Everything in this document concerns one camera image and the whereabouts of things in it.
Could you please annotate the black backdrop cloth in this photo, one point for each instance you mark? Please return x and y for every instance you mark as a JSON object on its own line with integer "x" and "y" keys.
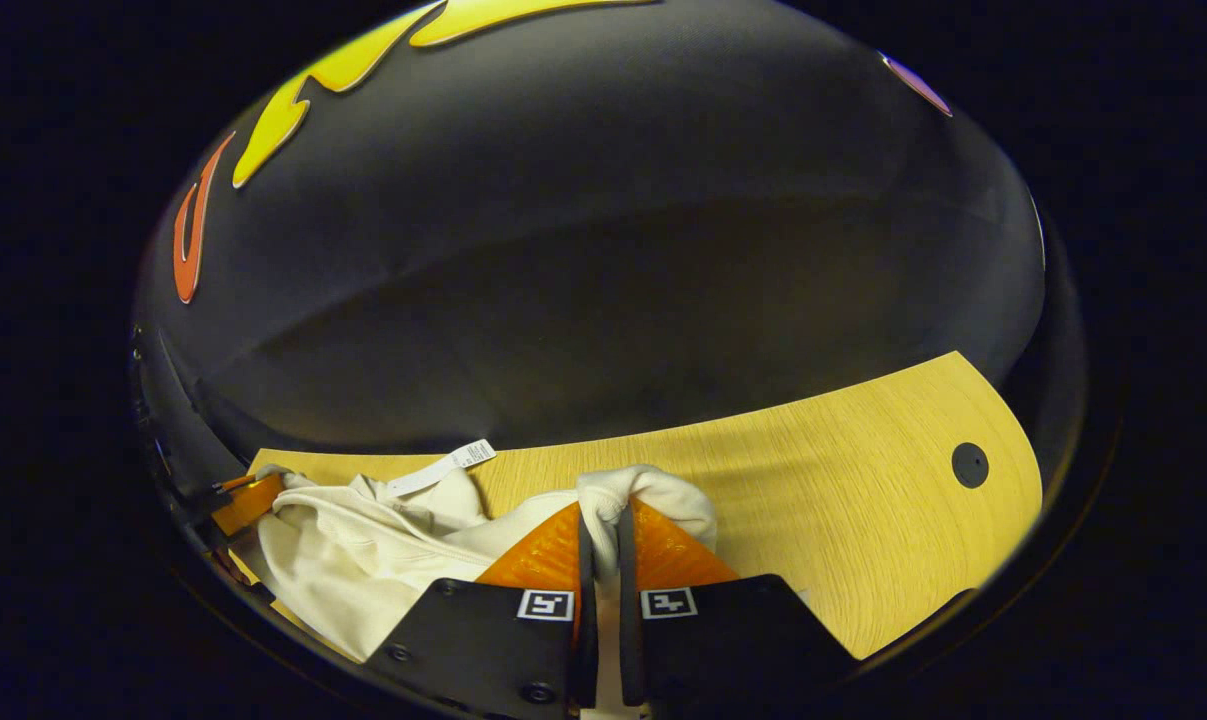
{"x": 613, "y": 250}

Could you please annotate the cream sweatshirt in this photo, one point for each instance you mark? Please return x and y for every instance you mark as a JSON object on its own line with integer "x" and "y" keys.
{"x": 363, "y": 560}

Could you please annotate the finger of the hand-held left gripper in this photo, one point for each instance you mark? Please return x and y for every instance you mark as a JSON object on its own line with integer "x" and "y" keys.
{"x": 248, "y": 503}

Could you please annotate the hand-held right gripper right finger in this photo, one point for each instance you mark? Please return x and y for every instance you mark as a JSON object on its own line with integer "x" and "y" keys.
{"x": 628, "y": 620}

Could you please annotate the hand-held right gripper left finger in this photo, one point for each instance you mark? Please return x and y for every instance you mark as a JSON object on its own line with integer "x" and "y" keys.
{"x": 585, "y": 620}

